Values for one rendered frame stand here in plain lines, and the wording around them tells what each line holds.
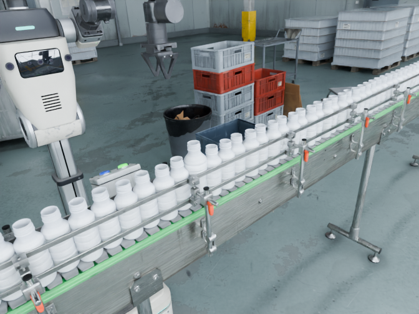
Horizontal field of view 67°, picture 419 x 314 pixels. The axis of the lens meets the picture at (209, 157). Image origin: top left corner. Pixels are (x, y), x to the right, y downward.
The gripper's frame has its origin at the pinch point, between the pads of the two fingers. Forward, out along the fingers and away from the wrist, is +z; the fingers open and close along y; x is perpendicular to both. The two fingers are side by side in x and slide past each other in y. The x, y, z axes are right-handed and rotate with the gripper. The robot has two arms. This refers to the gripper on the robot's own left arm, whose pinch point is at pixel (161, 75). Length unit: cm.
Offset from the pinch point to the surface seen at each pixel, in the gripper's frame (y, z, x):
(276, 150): -17.2, 30.8, -33.9
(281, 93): 178, 95, -281
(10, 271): -18, 30, 52
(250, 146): -16.6, 25.2, -20.8
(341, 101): -15, 24, -80
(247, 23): 686, 50, -737
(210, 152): -16.0, 22.1, -4.3
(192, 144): -13.0, 18.7, 0.0
